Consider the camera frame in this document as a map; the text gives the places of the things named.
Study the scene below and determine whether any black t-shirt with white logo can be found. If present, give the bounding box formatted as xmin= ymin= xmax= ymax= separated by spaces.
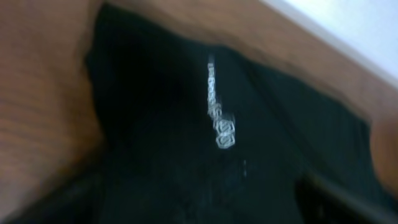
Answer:
xmin=1 ymin=1 xmax=397 ymax=223

